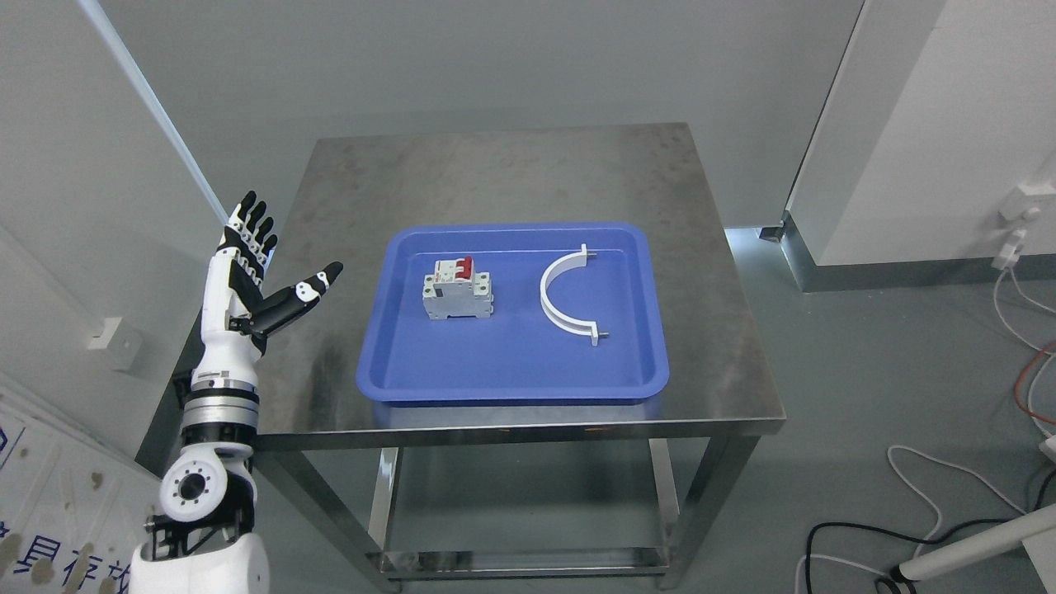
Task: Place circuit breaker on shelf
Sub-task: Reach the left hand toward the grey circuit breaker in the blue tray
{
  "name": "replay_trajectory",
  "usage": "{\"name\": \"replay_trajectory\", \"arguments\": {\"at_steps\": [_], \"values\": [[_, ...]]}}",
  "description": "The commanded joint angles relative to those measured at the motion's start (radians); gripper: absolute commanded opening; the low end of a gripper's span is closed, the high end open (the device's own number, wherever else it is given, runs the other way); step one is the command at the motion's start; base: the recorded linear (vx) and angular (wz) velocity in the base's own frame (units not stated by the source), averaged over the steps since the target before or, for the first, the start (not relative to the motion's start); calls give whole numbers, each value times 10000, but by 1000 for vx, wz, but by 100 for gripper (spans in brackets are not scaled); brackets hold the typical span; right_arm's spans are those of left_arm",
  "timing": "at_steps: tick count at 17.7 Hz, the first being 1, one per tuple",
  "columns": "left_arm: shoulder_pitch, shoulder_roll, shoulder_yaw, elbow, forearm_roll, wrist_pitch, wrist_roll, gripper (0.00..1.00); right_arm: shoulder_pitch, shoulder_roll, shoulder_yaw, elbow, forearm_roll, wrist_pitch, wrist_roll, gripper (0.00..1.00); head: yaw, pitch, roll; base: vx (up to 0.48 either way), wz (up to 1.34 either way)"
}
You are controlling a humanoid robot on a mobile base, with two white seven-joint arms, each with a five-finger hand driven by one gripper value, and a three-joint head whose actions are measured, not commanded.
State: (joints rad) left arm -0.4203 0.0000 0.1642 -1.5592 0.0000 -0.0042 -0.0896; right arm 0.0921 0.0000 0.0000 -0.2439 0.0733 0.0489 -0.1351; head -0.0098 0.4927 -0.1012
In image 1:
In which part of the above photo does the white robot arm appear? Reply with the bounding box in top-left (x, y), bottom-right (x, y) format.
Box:
top-left (129, 379), bottom-right (271, 593)

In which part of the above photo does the white curved pipe clamp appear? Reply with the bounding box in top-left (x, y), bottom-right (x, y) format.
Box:
top-left (540, 243), bottom-right (612, 347)

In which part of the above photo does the orange cable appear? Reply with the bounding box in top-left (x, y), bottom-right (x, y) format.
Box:
top-left (1013, 341), bottom-right (1056, 427)

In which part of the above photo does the stainless steel table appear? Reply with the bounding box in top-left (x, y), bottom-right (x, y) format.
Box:
top-left (257, 123), bottom-right (787, 593)

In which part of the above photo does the printed paper sign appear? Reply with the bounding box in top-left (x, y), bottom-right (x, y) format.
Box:
top-left (1, 380), bottom-right (158, 593)

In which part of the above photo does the white power adapter plug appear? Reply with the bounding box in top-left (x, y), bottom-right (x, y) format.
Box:
top-left (991, 227), bottom-right (1027, 271)

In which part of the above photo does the white pole stand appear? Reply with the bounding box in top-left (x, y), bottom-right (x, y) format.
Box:
top-left (891, 504), bottom-right (1055, 593)

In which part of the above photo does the blue plastic tray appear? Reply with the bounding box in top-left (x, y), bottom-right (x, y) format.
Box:
top-left (356, 222), bottom-right (670, 405)

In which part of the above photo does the white cable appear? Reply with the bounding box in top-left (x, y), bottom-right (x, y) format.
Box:
top-left (794, 268), bottom-right (1056, 594)

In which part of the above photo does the white red circuit breaker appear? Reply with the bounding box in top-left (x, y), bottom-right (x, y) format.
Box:
top-left (420, 255), bottom-right (494, 321)

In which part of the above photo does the white wall socket box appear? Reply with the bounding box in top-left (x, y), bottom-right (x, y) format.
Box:
top-left (87, 317), bottom-right (144, 372)

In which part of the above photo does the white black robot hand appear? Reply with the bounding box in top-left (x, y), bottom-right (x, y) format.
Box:
top-left (191, 191), bottom-right (344, 392)

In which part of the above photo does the black cable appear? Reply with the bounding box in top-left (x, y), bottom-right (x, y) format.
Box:
top-left (804, 466), bottom-right (1056, 594)

